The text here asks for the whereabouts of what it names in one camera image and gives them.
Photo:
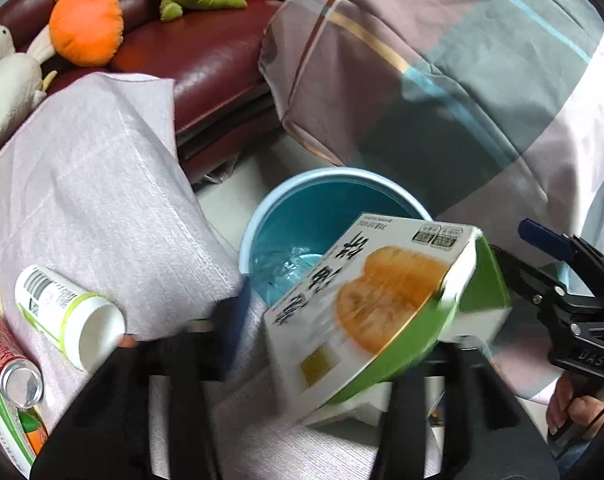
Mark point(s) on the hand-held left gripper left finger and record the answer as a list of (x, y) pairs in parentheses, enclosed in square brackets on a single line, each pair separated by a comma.
[(234, 322)]

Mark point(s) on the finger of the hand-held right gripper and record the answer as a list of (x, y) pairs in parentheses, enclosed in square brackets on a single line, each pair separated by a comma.
[(527, 272), (547, 240)]

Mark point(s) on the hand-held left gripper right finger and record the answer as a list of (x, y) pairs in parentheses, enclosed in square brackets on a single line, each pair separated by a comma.
[(407, 410)]

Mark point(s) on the blue round bin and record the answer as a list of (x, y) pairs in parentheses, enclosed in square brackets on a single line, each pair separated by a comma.
[(302, 225)]

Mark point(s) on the green white medicine box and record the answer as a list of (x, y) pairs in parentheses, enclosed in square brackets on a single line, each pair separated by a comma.
[(362, 285)]

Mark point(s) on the person's right hand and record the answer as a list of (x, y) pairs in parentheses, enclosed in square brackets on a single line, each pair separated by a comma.
[(582, 410)]

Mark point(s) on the white bottle with green label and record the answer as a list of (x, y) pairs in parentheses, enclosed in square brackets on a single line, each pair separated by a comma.
[(67, 310)]

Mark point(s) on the plaid blanket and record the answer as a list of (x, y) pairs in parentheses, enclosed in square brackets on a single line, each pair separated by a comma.
[(432, 60)]

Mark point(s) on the red drink can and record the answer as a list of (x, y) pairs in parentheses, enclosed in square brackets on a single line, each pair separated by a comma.
[(4, 355)]

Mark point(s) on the green and white flat box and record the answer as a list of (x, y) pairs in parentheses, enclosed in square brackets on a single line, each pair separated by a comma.
[(7, 430)]

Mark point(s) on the dark red leather sofa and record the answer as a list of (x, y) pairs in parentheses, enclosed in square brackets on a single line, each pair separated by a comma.
[(207, 60)]

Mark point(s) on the white goose plush toy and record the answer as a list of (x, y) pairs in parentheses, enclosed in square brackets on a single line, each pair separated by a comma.
[(7, 95)]

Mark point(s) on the orange carrot plush toy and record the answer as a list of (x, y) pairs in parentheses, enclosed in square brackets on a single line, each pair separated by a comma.
[(84, 25)]

